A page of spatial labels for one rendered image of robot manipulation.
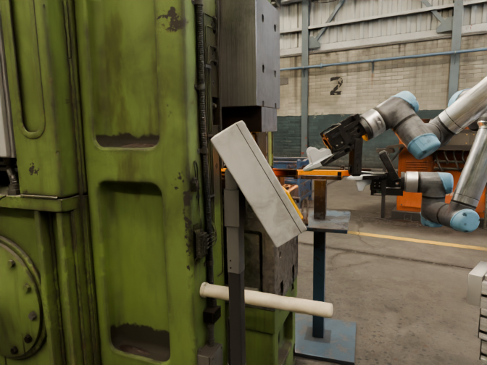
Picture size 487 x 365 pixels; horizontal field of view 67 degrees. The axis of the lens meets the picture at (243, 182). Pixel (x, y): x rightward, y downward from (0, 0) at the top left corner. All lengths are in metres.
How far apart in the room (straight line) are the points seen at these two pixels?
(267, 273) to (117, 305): 0.60
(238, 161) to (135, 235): 0.74
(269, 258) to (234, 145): 0.75
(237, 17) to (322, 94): 8.12
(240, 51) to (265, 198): 0.74
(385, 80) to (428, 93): 0.94
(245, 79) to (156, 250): 0.70
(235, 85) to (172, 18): 0.33
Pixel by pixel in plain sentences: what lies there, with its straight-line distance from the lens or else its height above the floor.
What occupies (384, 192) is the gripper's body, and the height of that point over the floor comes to 0.94.
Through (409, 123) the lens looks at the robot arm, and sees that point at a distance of 1.11.
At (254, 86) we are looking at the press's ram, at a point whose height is 1.33.
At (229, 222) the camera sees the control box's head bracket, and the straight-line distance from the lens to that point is 0.97.
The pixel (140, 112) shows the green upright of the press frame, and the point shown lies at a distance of 1.35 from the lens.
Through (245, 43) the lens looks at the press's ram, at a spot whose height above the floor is 1.48.
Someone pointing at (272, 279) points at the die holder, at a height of 0.60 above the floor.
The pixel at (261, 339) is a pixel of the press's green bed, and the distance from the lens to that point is 1.63.
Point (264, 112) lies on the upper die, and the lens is 1.44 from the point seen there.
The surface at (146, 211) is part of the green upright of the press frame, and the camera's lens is 1.38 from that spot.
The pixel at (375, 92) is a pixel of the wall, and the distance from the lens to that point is 9.19.
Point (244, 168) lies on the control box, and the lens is 0.78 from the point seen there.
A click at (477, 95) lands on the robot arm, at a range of 1.19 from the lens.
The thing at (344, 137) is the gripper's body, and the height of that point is 1.15.
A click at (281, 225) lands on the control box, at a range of 0.82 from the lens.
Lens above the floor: 1.19
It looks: 9 degrees down
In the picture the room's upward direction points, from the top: 1 degrees counter-clockwise
